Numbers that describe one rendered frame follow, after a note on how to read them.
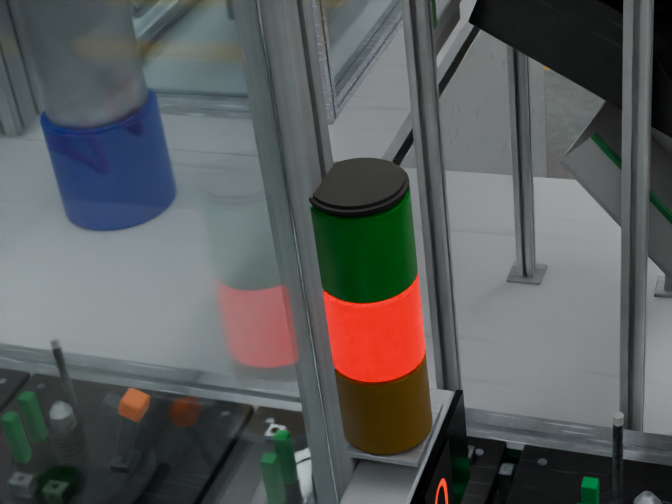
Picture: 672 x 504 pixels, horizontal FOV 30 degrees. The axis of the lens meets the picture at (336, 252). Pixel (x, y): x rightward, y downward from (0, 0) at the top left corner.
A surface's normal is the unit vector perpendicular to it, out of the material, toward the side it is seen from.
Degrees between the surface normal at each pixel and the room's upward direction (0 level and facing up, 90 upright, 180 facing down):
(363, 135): 0
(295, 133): 90
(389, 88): 0
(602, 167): 90
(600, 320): 0
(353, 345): 90
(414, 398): 90
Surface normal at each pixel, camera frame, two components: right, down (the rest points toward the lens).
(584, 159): -0.49, 0.52
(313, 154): 0.94, 0.09
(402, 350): 0.51, 0.42
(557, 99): -0.11, -0.83
